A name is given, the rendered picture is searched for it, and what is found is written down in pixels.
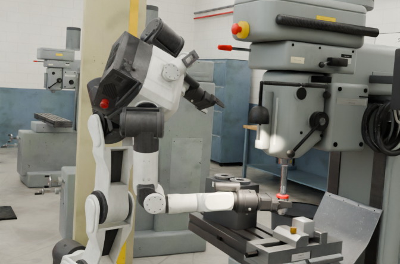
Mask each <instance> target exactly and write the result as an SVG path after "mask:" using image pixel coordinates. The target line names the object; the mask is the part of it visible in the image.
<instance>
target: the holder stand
mask: <svg viewBox="0 0 400 264"><path fill-rule="evenodd" d="M214 182H228V183H240V189H241V190H255V192H256V193H259V184H255V183H252V182H251V181H250V180H249V179H246V178H235V176H234V175H230V174H215V175H214V176H213V177H206V180H205V193H216V192H218V191H214ZM204 218H206V219H209V220H210V221H213V222H216V223H218V224H221V225H224V226H226V227H229V228H231V229H234V230H236V231H238V230H243V229H247V228H252V227H256V226H257V210H256V211H255V213H248V214H247V215H246V214H245V213H236V212H235V211H234V210H220V211H211V212H204Z"/></svg>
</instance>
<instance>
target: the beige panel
mask: <svg viewBox="0 0 400 264"><path fill-rule="evenodd" d="M146 1H147V0H83V23H82V49H81V62H80V88H79V114H78V128H77V153H76V179H75V193H74V219H73V240H75V241H77V242H79V243H80V244H82V245H84V246H85V247H86V246H87V243H88V241H89V238H88V235H87V233H86V213H85V203H86V199H87V197H88V196H89V195H90V194H91V192H93V191H94V188H95V176H96V162H95V158H94V156H93V153H92V149H93V140H92V138H91V135H90V132H89V129H88V119H89V117H90V116H91V115H93V112H92V105H91V102H90V98H89V94H88V89H87V84H88V82H89V81H91V80H92V79H94V78H97V77H102V75H103V72H104V69H105V66H106V64H107V61H108V57H109V55H110V52H111V48H112V46H113V44H114V43H115V42H116V41H117V39H118V38H119V37H120V36H121V35H122V34H123V32H124V31H127V32H129V33H130V34H132V35H134V36H136V37H137V38H139V39H140V35H141V34H142V32H143V31H144V29H145V23H146ZM129 192H131V194H132V195H133V198H134V201H135V209H136V195H135V193H134V190H133V165H132V167H131V170H130V178H129ZM135 209H134V215H133V225H132V230H131V232H130V234H129V236H128V237H127V239H126V241H125V243H124V244H123V246H122V248H121V251H120V254H119V256H118V259H117V261H116V263H117V264H133V242H134V231H135Z"/></svg>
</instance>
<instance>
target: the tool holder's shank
mask: <svg viewBox="0 0 400 264"><path fill-rule="evenodd" d="M287 177H288V166H287V165H282V170H281V179H280V188H279V192H280V195H283V196H284V195H286V193H287V187H286V185H287Z"/></svg>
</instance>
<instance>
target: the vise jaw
mask: <svg viewBox="0 0 400 264"><path fill-rule="evenodd" d="M273 237H274V238H276V239H278V240H280V241H282V242H284V243H286V244H289V245H291V246H293V247H295V248H297V247H305V246H307V245H309V238H310V235H308V234H306V233H304V232H301V231H298V230H296V233H295V234H293V233H291V232H290V227H289V226H287V225H281V226H277V227H276V228H275V230H274V231H273Z"/></svg>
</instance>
